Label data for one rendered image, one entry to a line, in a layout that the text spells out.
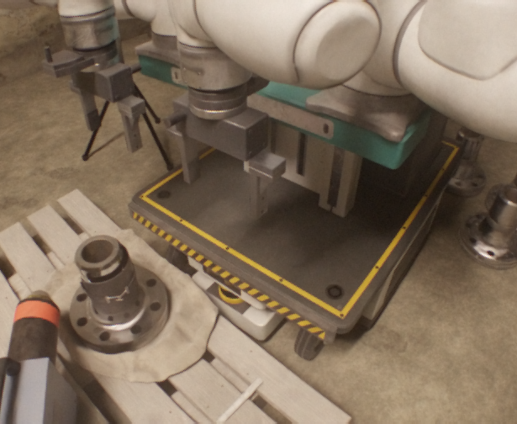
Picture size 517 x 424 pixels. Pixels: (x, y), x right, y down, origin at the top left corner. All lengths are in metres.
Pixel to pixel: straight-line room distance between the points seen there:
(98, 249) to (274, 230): 0.43
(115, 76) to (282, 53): 0.45
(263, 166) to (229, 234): 0.54
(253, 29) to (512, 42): 0.29
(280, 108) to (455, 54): 0.37
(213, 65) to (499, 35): 0.31
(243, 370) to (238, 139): 0.64
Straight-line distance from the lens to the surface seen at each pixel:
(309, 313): 0.90
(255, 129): 0.52
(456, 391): 1.28
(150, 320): 1.07
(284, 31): 0.29
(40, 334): 0.92
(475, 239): 1.62
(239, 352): 1.05
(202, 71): 0.49
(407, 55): 0.58
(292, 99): 0.77
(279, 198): 1.15
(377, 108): 0.69
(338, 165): 1.03
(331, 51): 0.30
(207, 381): 1.02
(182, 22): 0.47
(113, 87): 0.71
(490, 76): 0.51
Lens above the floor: 1.06
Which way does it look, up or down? 42 degrees down
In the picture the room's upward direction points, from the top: straight up
